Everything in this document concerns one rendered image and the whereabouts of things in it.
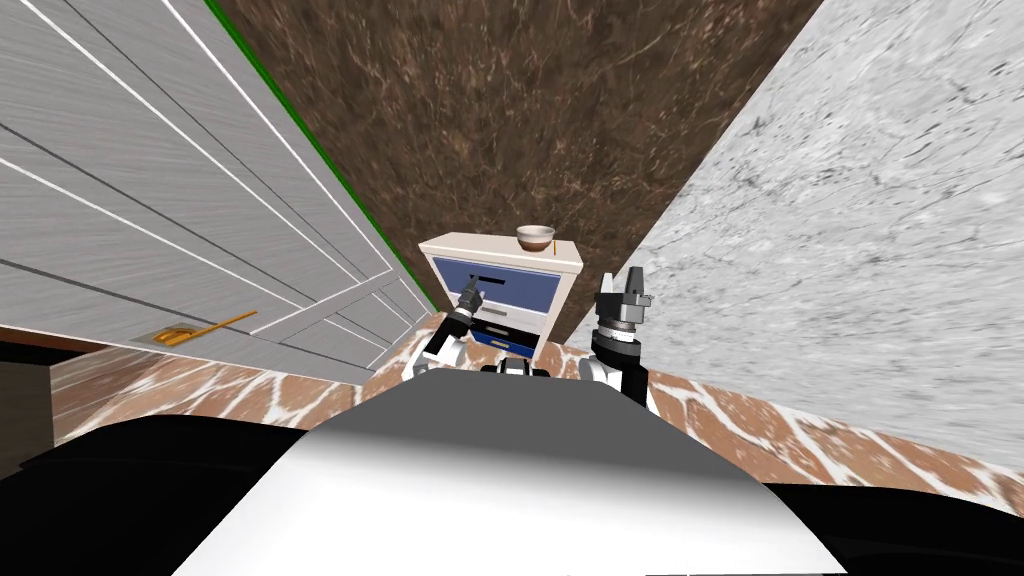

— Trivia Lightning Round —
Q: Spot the dark blue drawer front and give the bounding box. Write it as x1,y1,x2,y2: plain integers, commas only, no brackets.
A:
469,319,540,360

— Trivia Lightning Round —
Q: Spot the grey panelled door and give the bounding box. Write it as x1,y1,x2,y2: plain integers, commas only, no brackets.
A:
0,0,439,387

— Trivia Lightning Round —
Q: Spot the white bedside cabinet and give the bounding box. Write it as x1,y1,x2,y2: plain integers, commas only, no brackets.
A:
418,231,585,362

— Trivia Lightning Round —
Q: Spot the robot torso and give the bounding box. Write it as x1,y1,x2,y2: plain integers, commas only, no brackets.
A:
171,355,849,576

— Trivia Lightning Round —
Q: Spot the beige bowl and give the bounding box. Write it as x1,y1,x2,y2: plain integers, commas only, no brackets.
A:
515,224,557,253

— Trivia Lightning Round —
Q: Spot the gold door handle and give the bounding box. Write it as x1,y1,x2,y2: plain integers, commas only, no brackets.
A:
152,309,260,348

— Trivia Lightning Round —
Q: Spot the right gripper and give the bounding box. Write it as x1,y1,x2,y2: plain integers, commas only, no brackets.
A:
593,267,657,327

